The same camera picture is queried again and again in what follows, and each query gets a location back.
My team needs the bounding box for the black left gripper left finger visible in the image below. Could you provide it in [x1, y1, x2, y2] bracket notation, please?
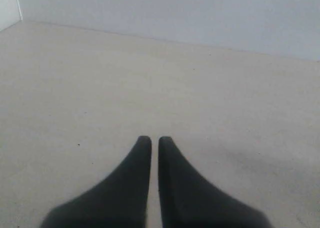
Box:
[41, 136, 152, 228]

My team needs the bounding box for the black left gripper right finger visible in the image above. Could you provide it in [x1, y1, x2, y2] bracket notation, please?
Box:
[158, 136, 272, 228]

